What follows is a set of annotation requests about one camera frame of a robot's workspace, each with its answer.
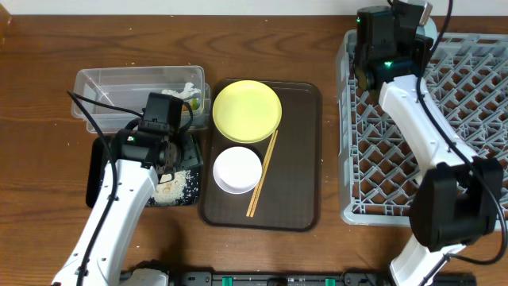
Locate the yellow round plate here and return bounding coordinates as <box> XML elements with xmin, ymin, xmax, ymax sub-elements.
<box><xmin>212</xmin><ymin>80</ymin><xmax>283</xmax><ymax>144</ymax></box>

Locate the wooden chopstick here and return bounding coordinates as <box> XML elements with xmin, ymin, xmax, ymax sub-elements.
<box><xmin>245</xmin><ymin>129</ymin><xmax>277</xmax><ymax>218</ymax></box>
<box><xmin>246</xmin><ymin>130</ymin><xmax>279</xmax><ymax>218</ymax></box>

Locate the grey dishwasher rack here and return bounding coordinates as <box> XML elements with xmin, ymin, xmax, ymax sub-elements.
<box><xmin>336</xmin><ymin>30</ymin><xmax>507</xmax><ymax>226</ymax></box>

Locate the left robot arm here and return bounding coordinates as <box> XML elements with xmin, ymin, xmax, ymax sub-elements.
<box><xmin>52</xmin><ymin>92</ymin><xmax>189</xmax><ymax>285</ymax></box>

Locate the pile of white rice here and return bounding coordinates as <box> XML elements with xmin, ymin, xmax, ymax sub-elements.
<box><xmin>148</xmin><ymin>169</ymin><xmax>200</xmax><ymax>207</ymax></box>

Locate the white bowl with rice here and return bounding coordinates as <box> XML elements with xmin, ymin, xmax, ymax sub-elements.
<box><xmin>213</xmin><ymin>146</ymin><xmax>262</xmax><ymax>195</ymax></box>

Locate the clear plastic waste bin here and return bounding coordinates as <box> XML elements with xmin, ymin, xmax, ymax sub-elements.
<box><xmin>74</xmin><ymin>65</ymin><xmax>210</xmax><ymax>130</ymax></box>

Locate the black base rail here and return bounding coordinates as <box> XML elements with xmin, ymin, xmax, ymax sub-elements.
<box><xmin>161</xmin><ymin>270</ymin><xmax>478</xmax><ymax>286</ymax></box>

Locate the green snack wrapper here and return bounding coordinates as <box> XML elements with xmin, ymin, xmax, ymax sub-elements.
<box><xmin>187</xmin><ymin>99</ymin><xmax>200</xmax><ymax>110</ymax></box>

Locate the light blue bowl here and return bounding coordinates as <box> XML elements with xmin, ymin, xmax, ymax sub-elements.
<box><xmin>417</xmin><ymin>18</ymin><xmax>438</xmax><ymax>41</ymax></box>

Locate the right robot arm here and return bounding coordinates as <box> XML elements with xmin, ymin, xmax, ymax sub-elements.
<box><xmin>354</xmin><ymin>1</ymin><xmax>507</xmax><ymax>285</ymax></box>

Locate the brown plastic serving tray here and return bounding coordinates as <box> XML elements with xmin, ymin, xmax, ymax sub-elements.
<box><xmin>198</xmin><ymin>81</ymin><xmax>322</xmax><ymax>232</ymax></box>

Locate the left wooden chopstick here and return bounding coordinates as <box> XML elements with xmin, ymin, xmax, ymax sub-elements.
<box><xmin>245</xmin><ymin>129</ymin><xmax>277</xmax><ymax>218</ymax></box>

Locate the black plastic waste tray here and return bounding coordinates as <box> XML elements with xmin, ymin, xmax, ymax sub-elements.
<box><xmin>85</xmin><ymin>135</ymin><xmax>202</xmax><ymax>208</ymax></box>

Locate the right wooden chopstick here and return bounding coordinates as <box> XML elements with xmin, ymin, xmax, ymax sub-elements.
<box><xmin>246</xmin><ymin>130</ymin><xmax>279</xmax><ymax>218</ymax></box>

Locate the white tissue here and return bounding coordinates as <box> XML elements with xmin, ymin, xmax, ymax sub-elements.
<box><xmin>161</xmin><ymin>82</ymin><xmax>201</xmax><ymax>100</ymax></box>

